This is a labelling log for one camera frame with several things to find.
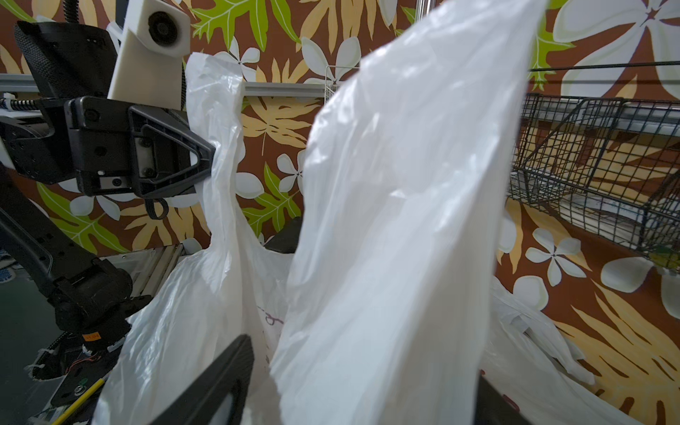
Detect white printed plastic bag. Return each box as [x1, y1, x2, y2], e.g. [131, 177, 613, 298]
[93, 1, 631, 424]

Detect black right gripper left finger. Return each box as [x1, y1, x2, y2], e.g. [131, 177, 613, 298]
[153, 334, 254, 424]

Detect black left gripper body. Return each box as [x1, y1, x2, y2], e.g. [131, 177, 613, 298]
[1, 97, 138, 196]

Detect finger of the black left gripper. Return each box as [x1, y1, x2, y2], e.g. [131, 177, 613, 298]
[127, 104, 215, 199]

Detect aluminium frame rear bar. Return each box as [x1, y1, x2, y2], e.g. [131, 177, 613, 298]
[1, 74, 326, 98]

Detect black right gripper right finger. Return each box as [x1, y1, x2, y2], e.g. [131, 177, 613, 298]
[475, 375, 531, 425]

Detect black wire basket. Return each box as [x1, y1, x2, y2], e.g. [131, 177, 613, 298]
[509, 94, 679, 262]

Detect black plastic tool case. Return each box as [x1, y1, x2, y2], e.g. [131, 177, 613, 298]
[264, 217, 303, 254]

